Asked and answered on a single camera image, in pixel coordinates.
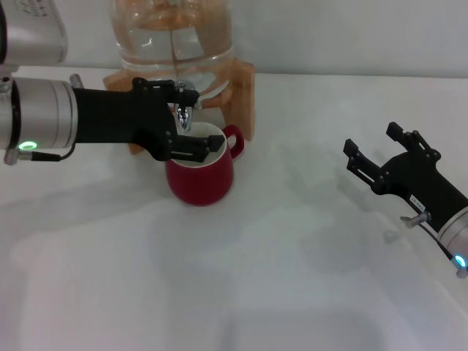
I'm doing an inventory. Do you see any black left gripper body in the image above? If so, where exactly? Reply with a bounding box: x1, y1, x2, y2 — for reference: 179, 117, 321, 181
72, 83, 181, 162

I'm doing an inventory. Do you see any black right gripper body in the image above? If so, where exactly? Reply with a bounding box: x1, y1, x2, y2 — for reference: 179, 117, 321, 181
372, 153, 468, 233

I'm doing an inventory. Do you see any chrome faucet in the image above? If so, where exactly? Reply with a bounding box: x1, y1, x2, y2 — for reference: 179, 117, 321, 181
175, 80, 228, 133

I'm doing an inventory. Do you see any red cup white inside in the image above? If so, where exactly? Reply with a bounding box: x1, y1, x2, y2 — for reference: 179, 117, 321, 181
164, 124, 246, 207

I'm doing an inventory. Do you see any glass water dispenser jar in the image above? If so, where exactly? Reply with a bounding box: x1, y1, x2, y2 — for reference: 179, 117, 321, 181
107, 0, 235, 88

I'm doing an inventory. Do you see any wooden dispenser stand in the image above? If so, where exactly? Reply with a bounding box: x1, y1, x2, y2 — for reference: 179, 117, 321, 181
102, 58, 256, 156

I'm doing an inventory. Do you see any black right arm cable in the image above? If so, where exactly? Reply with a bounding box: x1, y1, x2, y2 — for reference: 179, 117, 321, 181
399, 213, 458, 263

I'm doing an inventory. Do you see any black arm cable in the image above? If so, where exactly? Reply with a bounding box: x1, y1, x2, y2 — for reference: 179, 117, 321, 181
399, 213, 458, 263
26, 142, 78, 162

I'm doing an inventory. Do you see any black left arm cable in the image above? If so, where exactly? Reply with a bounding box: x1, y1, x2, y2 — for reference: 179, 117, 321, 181
26, 142, 78, 162

